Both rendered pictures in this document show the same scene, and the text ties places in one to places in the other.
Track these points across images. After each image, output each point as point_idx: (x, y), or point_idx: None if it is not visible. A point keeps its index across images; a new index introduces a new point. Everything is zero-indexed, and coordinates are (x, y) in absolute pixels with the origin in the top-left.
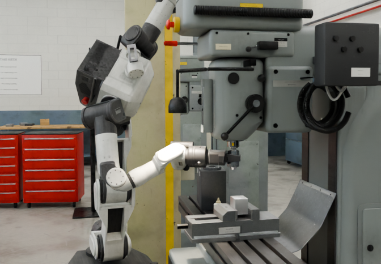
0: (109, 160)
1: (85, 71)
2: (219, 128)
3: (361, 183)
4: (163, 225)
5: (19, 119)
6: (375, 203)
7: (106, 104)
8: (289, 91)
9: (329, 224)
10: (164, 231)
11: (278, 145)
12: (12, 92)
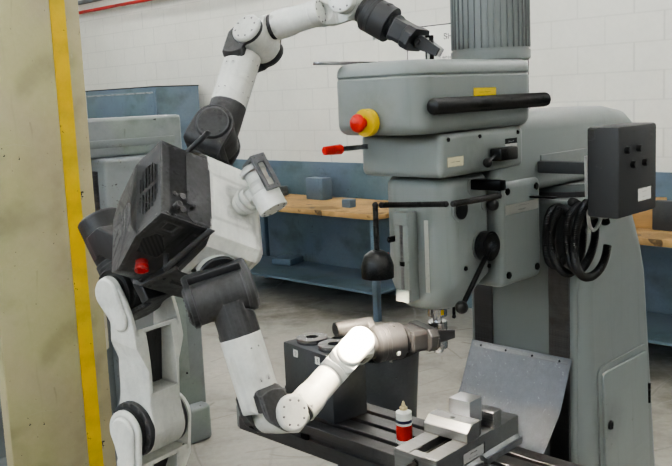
0: (270, 383)
1: (175, 214)
2: (439, 293)
3: (598, 338)
4: (82, 454)
5: None
6: (611, 362)
7: (240, 277)
8: (520, 219)
9: None
10: (86, 465)
11: None
12: None
